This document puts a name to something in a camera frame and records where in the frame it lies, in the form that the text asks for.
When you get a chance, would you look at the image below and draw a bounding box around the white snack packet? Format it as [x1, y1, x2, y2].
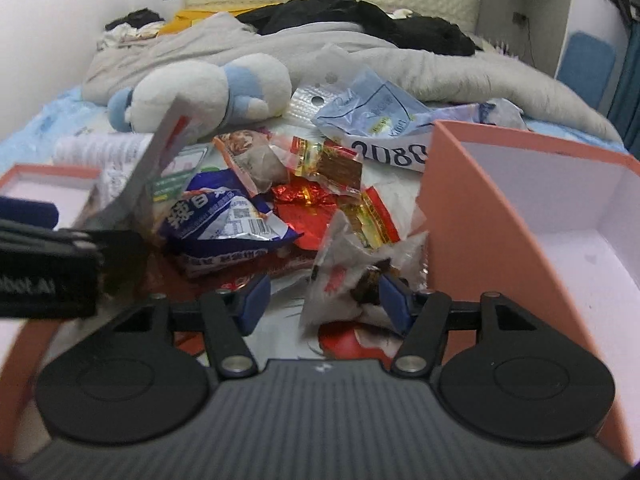
[299, 211, 428, 330]

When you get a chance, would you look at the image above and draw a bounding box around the blue snack bag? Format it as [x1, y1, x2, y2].
[157, 169, 300, 278]

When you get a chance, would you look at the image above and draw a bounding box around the shiny red foil packet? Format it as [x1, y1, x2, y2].
[271, 178, 337, 252]

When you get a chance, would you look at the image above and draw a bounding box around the green pickle snack packet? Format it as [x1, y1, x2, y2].
[75, 98, 207, 234]

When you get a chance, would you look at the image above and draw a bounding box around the floral plastic tablecloth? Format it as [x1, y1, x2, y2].
[174, 109, 432, 361]

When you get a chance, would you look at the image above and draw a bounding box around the pink box lid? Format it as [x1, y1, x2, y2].
[1, 164, 100, 458]

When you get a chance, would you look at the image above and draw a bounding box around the red flat snack packet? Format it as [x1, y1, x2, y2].
[338, 186, 400, 249]

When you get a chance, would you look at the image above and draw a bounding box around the brown meat snack packet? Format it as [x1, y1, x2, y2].
[213, 129, 290, 196]

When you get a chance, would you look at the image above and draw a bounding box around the red yellow snack packet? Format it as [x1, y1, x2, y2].
[288, 136, 362, 195]

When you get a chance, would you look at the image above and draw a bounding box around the white 2088 label bag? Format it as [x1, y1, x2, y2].
[342, 131, 432, 174]

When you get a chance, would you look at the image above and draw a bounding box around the pink cardboard box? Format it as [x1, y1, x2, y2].
[416, 122, 639, 463]

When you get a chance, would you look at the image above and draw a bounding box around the light blue plastic bag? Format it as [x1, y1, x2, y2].
[312, 70, 494, 139]

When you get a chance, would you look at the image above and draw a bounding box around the bedside clothes heap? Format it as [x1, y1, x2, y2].
[96, 8, 165, 51]

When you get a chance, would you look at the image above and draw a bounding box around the white blue plush toy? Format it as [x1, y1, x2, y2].
[107, 53, 293, 133]

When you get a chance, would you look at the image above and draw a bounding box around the grey quilt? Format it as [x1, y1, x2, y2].
[81, 12, 622, 143]

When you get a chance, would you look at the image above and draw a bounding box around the yellow pillow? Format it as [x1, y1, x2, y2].
[157, 2, 276, 37]

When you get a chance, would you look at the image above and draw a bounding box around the blue chair back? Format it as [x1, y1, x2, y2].
[556, 32, 616, 108]

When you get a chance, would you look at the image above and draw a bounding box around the black clothes pile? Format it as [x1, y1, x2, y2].
[236, 0, 478, 56]

